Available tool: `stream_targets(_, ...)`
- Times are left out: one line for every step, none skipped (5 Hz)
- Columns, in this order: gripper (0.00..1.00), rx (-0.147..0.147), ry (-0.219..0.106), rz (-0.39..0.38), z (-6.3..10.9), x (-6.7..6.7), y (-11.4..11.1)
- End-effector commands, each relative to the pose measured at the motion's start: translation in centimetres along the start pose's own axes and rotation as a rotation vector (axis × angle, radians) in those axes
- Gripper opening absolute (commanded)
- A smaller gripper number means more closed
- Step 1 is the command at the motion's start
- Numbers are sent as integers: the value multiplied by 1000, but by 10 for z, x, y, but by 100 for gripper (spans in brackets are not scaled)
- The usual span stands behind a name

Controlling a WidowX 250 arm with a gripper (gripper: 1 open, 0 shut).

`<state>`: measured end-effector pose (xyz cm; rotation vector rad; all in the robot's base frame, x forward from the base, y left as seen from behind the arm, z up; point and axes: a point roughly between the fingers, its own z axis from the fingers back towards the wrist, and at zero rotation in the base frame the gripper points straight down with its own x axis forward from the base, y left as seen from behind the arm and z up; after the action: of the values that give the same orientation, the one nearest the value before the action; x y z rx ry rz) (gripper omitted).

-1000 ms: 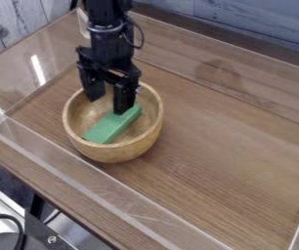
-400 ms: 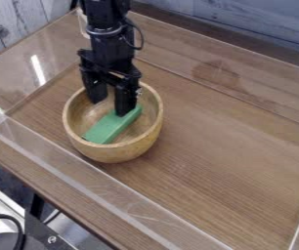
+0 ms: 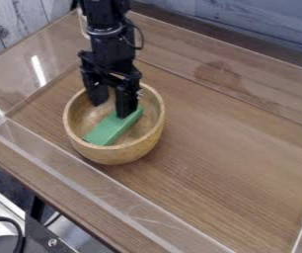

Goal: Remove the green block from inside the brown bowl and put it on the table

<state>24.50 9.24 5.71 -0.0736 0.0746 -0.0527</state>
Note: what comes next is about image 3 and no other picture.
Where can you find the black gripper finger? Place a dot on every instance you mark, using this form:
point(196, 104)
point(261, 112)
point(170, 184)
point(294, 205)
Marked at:
point(96, 88)
point(127, 100)

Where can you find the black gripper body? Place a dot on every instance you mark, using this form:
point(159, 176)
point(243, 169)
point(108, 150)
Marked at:
point(108, 62)

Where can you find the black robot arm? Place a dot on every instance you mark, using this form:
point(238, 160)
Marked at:
point(106, 14)

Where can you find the green rectangular block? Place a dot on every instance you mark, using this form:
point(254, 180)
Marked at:
point(111, 128)

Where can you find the brown wooden bowl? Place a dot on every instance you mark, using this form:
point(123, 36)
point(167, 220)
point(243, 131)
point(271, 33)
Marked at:
point(82, 116)

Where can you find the black table leg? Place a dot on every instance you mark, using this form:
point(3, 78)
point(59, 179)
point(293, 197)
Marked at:
point(37, 209)

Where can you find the clear acrylic corner bracket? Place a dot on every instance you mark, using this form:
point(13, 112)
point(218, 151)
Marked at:
point(83, 23)

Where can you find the clear acrylic tray wall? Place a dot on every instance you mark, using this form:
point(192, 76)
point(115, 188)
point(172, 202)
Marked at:
point(218, 189)

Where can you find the black metal bracket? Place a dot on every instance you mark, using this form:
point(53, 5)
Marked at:
point(41, 241)

